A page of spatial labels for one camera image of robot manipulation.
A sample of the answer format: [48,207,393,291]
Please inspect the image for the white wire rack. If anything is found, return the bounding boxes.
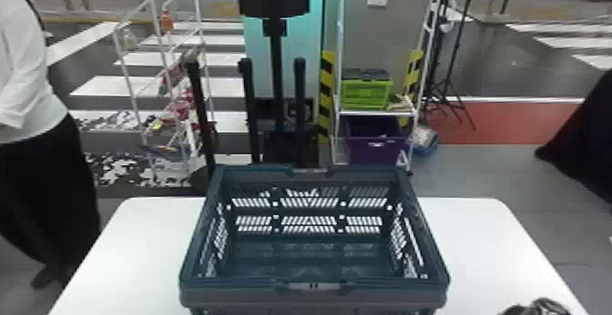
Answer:
[331,0,448,167]
[111,0,218,185]

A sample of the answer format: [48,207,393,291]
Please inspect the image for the red bottle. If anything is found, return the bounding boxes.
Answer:
[159,9,175,35]

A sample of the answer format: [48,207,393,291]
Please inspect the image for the black tripod stand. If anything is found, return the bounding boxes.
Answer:
[423,0,478,132]

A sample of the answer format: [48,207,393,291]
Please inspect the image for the yellow black striped post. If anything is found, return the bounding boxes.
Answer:
[402,48,425,104]
[318,49,337,145]

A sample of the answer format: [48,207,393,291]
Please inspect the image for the blue basket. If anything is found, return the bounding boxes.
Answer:
[178,163,451,315]

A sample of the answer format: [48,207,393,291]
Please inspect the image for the person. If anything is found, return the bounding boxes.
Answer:
[0,0,102,290]

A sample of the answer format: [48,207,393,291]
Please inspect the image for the purple crate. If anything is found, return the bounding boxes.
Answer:
[344,115,411,166]

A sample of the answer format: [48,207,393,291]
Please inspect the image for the green crate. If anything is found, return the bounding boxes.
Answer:
[340,67,394,111]

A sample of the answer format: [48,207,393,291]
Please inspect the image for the black cable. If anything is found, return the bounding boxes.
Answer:
[498,297,574,315]

